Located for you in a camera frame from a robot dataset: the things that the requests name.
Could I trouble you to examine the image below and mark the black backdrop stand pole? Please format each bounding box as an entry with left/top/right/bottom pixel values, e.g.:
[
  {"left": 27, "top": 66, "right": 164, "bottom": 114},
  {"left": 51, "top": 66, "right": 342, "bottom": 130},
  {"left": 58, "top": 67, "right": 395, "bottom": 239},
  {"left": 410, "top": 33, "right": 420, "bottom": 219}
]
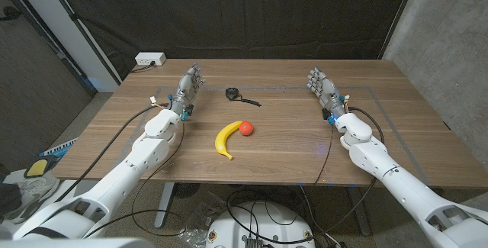
[
  {"left": 378, "top": 0, "right": 421, "bottom": 60},
  {"left": 40, "top": 0, "right": 123, "bottom": 85}
]

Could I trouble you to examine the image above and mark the blue and white floor object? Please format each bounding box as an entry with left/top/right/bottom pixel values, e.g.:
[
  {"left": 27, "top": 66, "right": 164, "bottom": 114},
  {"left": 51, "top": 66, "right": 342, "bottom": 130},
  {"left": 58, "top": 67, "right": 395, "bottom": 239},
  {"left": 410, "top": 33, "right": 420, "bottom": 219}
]
[{"left": 39, "top": 137, "right": 79, "bottom": 157}]

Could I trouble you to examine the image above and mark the grey table leg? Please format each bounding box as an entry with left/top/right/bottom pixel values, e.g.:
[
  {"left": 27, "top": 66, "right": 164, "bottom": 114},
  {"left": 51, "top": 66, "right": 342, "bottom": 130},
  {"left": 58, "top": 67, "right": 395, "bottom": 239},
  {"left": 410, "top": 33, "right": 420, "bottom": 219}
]
[{"left": 347, "top": 186, "right": 371, "bottom": 237}]

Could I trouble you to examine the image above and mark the grey floor cable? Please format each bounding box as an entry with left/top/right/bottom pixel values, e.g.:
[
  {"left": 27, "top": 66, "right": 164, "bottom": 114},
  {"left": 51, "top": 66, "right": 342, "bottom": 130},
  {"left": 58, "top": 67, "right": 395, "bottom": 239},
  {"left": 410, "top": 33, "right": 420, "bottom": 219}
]
[{"left": 299, "top": 185, "right": 339, "bottom": 247}]

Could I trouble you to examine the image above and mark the grey sneaker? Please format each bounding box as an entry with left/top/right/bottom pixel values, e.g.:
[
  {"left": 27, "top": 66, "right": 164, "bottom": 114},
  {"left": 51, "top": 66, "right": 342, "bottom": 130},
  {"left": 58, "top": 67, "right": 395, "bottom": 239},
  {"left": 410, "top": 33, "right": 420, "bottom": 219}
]
[{"left": 3, "top": 169, "right": 61, "bottom": 224}]

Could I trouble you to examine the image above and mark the yellow and black floor object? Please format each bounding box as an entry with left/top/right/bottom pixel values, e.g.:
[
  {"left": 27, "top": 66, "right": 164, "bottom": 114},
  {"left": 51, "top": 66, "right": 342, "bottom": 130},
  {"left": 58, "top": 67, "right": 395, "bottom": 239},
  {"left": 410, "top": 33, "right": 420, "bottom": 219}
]
[{"left": 24, "top": 155, "right": 60, "bottom": 179}]

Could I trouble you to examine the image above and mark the black power strip cable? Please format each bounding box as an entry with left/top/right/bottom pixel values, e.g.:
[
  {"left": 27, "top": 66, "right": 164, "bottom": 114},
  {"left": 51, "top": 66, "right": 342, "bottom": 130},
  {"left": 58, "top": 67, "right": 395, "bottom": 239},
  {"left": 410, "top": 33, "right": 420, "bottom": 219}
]
[{"left": 130, "top": 61, "right": 156, "bottom": 74}]

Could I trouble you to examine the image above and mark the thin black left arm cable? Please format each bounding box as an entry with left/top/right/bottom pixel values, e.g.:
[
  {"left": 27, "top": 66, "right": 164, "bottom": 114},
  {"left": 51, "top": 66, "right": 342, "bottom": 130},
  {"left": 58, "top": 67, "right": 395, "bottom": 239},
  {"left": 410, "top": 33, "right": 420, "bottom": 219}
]
[{"left": 82, "top": 121, "right": 188, "bottom": 240}]

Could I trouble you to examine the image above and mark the red-orange toy ball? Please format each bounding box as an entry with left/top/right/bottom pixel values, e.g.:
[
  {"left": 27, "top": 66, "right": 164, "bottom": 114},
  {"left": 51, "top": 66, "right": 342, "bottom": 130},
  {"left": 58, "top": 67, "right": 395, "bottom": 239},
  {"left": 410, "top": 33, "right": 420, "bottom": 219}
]
[{"left": 239, "top": 121, "right": 255, "bottom": 137}]

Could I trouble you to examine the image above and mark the white table leg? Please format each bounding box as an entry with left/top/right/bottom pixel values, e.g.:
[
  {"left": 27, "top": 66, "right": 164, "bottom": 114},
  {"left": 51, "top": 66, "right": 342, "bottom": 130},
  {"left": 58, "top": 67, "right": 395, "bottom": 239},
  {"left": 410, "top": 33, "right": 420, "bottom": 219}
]
[{"left": 154, "top": 182, "right": 175, "bottom": 229}]

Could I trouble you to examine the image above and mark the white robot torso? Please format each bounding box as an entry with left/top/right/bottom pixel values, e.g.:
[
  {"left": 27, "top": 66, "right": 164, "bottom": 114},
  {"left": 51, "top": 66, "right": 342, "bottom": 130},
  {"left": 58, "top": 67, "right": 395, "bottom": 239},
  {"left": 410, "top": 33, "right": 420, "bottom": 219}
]
[{"left": 0, "top": 237, "right": 153, "bottom": 248}]

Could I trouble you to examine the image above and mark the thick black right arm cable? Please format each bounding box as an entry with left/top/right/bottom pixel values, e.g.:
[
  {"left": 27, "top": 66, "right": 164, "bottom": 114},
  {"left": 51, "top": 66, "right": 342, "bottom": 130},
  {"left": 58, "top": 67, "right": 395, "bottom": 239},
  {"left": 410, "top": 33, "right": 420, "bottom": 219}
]
[{"left": 226, "top": 106, "right": 385, "bottom": 245}]

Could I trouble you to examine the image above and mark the yellow toy banana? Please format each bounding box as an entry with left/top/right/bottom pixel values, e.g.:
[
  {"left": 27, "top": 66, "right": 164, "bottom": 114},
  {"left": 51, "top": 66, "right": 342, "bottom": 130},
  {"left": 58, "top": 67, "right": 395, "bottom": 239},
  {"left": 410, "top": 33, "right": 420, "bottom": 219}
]
[{"left": 214, "top": 120, "right": 244, "bottom": 161}]

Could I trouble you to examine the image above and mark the white power strip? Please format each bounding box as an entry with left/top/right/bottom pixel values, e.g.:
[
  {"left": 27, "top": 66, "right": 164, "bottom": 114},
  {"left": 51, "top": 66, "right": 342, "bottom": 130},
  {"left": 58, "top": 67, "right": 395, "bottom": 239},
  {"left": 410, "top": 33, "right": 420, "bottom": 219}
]
[{"left": 134, "top": 52, "right": 167, "bottom": 66}]

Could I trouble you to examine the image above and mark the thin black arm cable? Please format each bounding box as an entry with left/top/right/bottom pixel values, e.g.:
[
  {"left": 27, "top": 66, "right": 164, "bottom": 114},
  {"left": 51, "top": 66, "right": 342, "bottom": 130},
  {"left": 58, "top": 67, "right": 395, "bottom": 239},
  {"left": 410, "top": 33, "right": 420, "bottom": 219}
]
[
  {"left": 82, "top": 121, "right": 188, "bottom": 240},
  {"left": 313, "top": 124, "right": 335, "bottom": 186}
]

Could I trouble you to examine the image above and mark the black stopwatch with lanyard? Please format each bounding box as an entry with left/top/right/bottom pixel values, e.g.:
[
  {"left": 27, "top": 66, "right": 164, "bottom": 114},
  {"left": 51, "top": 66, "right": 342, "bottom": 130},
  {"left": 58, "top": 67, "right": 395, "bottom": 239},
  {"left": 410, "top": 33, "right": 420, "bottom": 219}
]
[{"left": 224, "top": 87, "right": 262, "bottom": 108}]

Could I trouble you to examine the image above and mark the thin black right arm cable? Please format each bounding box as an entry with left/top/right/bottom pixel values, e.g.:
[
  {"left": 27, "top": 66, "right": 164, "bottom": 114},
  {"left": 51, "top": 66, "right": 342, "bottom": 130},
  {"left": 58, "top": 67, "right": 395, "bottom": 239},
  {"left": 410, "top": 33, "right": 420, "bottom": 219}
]
[{"left": 313, "top": 124, "right": 335, "bottom": 186}]

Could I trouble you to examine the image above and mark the black backdrop curtain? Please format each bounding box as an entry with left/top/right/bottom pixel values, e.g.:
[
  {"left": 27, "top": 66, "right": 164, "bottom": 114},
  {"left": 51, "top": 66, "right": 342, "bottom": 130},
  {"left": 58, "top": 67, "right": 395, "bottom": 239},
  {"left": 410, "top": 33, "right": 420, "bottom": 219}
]
[{"left": 49, "top": 0, "right": 415, "bottom": 81}]

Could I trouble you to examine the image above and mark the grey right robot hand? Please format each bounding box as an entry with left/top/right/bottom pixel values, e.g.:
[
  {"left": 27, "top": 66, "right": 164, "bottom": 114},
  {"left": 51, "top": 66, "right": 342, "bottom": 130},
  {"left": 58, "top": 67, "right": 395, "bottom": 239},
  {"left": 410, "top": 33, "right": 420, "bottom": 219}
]
[{"left": 307, "top": 66, "right": 350, "bottom": 125}]

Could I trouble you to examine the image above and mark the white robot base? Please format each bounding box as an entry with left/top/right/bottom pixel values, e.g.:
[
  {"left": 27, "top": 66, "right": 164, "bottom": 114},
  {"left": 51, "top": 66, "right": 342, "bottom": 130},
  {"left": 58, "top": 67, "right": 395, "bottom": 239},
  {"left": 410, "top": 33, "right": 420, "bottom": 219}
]
[{"left": 205, "top": 201, "right": 316, "bottom": 248}]

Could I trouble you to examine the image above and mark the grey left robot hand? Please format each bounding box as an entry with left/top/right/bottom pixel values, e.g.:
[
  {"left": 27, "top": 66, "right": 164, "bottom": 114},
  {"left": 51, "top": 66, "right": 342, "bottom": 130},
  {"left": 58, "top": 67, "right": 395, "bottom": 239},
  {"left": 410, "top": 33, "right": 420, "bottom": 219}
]
[{"left": 167, "top": 63, "right": 207, "bottom": 121}]

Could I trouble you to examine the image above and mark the clear plastic bag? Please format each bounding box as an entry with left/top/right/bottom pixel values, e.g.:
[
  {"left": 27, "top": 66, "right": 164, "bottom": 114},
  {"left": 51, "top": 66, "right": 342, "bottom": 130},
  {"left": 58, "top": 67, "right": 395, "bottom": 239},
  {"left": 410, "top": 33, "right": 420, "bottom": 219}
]
[{"left": 178, "top": 192, "right": 228, "bottom": 247}]

